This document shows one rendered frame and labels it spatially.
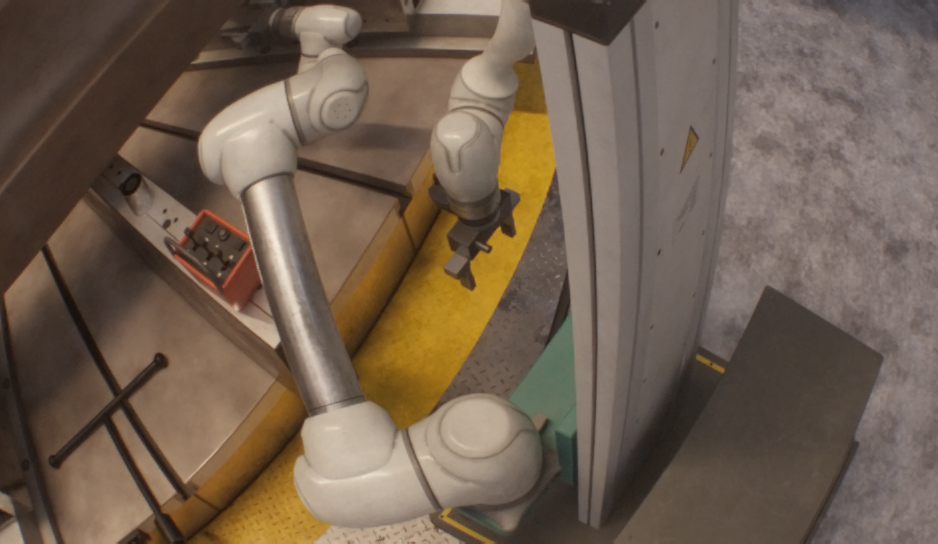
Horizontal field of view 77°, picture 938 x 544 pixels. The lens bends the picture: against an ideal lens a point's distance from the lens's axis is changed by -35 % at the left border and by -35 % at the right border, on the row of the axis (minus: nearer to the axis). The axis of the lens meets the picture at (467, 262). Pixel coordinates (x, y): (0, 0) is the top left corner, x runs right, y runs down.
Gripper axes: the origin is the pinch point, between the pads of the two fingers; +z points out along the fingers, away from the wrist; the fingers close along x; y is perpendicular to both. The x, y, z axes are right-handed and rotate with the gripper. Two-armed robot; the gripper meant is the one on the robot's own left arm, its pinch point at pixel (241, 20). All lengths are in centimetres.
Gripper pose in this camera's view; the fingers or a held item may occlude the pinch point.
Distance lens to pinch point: 211.2
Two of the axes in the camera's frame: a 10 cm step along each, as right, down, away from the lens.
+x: -4.0, 8.1, -4.3
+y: -1.5, -5.2, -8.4
